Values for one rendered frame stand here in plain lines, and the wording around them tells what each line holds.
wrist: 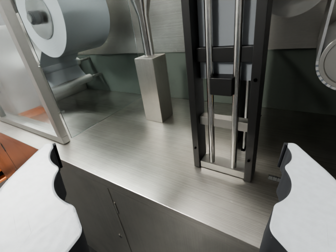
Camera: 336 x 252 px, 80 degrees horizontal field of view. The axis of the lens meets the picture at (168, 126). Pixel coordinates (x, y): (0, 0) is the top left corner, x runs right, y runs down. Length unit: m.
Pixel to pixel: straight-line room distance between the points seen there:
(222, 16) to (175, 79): 0.65
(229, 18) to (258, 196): 0.40
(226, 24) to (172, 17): 0.57
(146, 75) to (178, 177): 0.42
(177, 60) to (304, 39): 0.52
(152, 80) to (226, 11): 0.43
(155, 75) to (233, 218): 0.55
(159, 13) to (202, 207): 0.84
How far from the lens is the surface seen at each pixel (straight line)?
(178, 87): 1.08
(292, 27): 0.88
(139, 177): 0.61
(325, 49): 0.55
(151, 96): 0.84
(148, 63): 0.80
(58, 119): 0.88
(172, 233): 0.67
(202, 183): 0.57
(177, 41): 1.02
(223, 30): 0.47
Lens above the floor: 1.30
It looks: 29 degrees down
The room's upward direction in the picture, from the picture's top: 8 degrees counter-clockwise
